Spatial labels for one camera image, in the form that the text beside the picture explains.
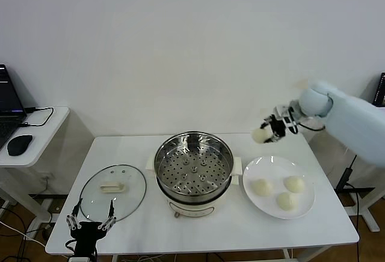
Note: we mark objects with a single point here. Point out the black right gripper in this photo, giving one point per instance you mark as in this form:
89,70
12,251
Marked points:
278,126

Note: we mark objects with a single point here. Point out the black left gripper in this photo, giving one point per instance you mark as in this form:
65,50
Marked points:
87,235

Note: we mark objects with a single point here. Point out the white steamed baozi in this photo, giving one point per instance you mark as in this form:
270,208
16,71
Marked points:
287,201
260,135
294,184
262,187

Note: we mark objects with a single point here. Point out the round glass pot lid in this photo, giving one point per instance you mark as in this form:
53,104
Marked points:
126,202

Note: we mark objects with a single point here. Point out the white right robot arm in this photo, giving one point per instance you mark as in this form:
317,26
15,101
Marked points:
352,123

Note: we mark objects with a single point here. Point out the stainless steel steamer basket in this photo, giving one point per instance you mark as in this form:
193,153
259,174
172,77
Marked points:
192,154

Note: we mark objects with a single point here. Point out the round white plate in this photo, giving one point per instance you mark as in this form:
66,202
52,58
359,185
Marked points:
279,166

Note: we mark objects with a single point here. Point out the white side table with mouse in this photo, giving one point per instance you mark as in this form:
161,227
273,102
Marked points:
45,141

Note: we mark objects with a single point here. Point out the cream electric cooking pot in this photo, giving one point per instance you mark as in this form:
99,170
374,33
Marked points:
192,209

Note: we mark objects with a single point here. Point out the black computer mouse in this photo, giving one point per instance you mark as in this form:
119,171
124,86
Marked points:
19,145

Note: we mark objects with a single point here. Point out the black laptop with dark screen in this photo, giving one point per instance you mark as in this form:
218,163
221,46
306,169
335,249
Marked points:
380,93

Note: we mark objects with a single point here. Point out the black laptop with purple screen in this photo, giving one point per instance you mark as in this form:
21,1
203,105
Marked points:
9,105

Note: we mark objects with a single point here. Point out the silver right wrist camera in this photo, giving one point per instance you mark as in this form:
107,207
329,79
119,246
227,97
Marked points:
285,120

